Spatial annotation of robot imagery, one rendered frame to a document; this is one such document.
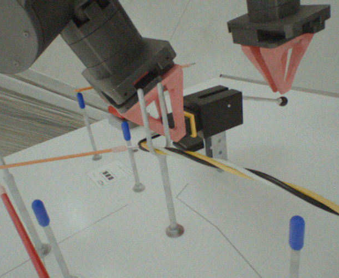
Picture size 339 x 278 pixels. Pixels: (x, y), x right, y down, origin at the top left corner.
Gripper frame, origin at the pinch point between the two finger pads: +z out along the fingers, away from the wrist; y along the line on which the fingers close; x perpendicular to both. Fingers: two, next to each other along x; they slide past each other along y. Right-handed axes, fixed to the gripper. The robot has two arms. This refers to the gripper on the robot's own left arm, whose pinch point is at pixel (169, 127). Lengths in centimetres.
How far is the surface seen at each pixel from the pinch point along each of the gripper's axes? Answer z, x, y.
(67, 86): 17, -4, -103
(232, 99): 1.7, 7.3, 1.7
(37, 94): 4, -13, -69
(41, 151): 0.5, -15.0, -21.2
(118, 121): 4.6, -2.6, -19.6
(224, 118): 2.8, 5.3, 1.8
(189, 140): 7.7, 2.5, -6.1
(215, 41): 67, 89, -146
